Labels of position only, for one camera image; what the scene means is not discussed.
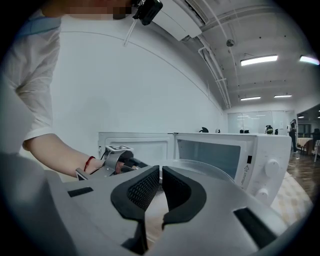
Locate person's left hand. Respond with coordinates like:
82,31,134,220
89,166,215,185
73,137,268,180
115,159,138,175

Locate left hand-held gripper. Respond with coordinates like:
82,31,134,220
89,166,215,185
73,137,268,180
75,144,151,181

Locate row of ceiling lights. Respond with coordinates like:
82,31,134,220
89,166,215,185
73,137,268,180
239,54,320,102

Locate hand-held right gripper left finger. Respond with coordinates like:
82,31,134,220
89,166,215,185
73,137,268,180
47,164,161,256

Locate light blue neck strap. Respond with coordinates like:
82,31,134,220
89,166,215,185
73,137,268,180
18,17,62,35

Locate white air conditioner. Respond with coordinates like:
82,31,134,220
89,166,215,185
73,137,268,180
149,0,210,42

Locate person's white shirt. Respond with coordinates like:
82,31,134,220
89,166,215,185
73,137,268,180
0,9,62,153

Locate person's left forearm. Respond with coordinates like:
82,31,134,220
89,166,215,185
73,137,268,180
22,133,106,179

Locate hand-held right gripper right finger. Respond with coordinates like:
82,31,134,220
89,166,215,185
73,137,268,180
149,165,291,256

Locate person's face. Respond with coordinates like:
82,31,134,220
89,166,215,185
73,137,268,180
41,0,133,21

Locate white microwave oven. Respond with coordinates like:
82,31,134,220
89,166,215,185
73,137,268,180
97,131,293,208

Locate yellow-cloth table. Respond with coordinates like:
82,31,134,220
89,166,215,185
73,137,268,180
296,136,314,156

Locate white microwave knob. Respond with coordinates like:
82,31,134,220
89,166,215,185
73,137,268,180
255,187,270,203
264,158,280,176

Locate black head camera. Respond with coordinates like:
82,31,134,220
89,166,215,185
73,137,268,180
132,0,164,26

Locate red string bracelet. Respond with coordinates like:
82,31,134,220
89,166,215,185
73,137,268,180
83,156,97,173

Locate white ceiling pipes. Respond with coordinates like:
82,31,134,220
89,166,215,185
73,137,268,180
198,34,232,110

